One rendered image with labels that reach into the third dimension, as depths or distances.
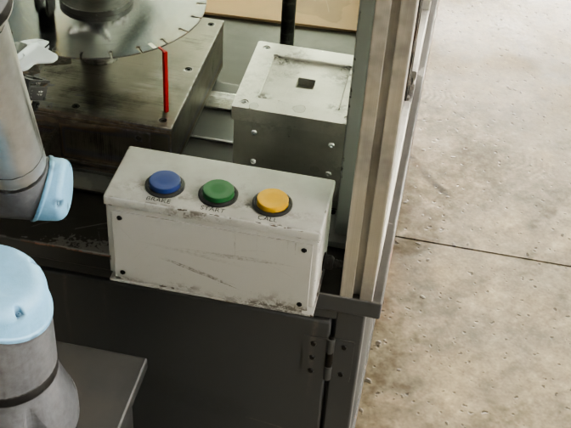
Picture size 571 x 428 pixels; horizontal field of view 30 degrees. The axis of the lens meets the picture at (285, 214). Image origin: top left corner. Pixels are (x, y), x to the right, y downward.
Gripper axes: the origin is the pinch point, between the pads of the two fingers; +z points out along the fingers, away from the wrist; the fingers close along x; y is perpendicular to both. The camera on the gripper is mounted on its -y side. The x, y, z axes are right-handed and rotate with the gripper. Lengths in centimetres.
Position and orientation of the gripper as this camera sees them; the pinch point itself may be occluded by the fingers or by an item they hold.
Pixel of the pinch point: (31, 92)
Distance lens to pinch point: 156.7
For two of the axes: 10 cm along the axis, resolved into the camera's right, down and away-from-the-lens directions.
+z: 2.9, -0.9, 9.5
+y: 9.2, 3.0, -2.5
